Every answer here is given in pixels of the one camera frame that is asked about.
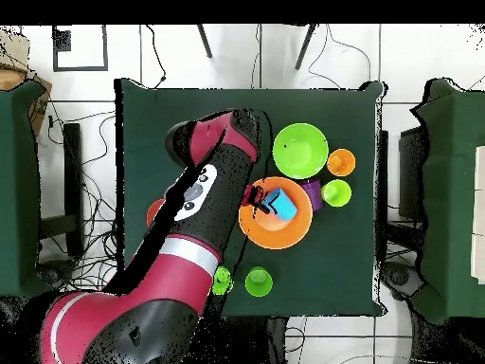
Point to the dark green tablecloth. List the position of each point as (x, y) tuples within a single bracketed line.
[(333, 265)]

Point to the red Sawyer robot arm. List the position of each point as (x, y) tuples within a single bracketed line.
[(170, 273)]

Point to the large green bowl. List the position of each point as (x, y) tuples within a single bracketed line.
[(300, 151)]

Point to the blue cup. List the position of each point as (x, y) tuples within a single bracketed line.
[(284, 206)]

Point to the orange cup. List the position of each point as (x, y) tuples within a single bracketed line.
[(341, 163)]

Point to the red bowl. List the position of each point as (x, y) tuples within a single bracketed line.
[(153, 210)]

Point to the large orange bowl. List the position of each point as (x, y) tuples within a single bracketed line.
[(276, 235)]

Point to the green cloth side table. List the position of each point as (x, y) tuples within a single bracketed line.
[(19, 189), (451, 227)]

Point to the dark tripod leg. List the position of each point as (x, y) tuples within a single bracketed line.
[(204, 41), (305, 47)]

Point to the black floor stand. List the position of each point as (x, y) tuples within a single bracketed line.
[(72, 170), (383, 170)]

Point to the black square frame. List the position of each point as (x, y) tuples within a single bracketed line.
[(79, 68)]

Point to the black box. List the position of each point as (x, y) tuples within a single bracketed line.
[(411, 174)]

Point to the grey black device base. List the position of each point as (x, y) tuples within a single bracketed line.
[(53, 271), (399, 276)]

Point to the purple cup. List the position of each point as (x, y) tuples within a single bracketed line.
[(314, 195)]

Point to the lime green cup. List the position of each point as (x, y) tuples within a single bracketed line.
[(337, 193)]

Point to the cardboard box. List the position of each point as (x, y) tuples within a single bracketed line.
[(39, 110)]

